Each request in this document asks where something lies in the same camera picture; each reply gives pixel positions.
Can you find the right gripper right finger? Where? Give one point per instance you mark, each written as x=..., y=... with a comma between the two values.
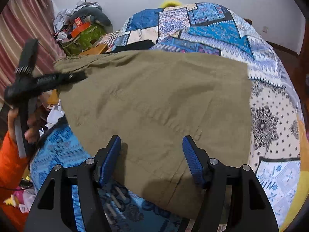
x=233, y=196

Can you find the khaki elastic-waist pants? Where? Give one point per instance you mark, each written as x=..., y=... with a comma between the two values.
x=152, y=99

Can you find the orange sleeved left forearm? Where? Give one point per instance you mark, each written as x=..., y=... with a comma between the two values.
x=12, y=169

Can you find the person's left hand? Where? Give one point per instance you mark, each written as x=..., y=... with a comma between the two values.
x=34, y=122

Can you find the blue patchwork quilt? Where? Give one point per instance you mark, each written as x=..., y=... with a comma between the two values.
x=278, y=145

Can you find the green fabric storage bin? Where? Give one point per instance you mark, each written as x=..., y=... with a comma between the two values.
x=84, y=40

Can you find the striped maroon curtain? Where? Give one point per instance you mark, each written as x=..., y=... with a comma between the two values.
x=22, y=20

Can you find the orange red box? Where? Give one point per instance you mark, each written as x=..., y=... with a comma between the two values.
x=80, y=26

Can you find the pile of grey clothes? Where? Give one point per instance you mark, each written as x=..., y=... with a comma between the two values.
x=63, y=16

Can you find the grey neck pillow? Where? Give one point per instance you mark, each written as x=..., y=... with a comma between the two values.
x=94, y=15

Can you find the black folded pants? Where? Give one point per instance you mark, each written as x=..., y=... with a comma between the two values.
x=141, y=45

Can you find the yellow curved headrest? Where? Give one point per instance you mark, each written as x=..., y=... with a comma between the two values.
x=170, y=3

